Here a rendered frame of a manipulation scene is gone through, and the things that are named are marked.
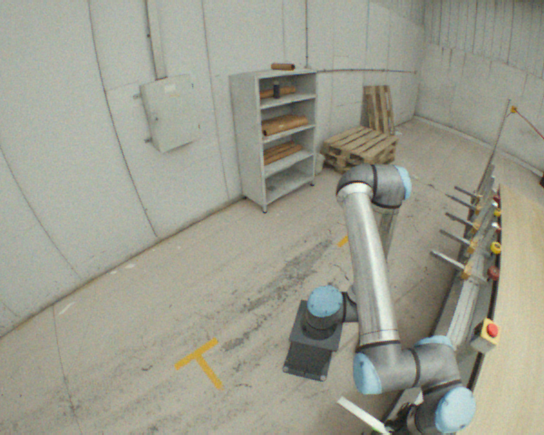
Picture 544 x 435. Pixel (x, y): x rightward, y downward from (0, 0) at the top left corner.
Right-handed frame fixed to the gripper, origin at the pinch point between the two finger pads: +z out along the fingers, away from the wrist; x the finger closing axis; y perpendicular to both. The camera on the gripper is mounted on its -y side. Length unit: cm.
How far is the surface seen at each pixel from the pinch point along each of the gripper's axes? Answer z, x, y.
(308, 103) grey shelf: -15, 202, 218
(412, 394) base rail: 26.1, -9.0, 25.9
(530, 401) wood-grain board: 6, -61, 41
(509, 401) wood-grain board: 6, -47, 35
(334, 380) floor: 96, 25, 31
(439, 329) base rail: 26, -6, 64
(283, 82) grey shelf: -41, 232, 207
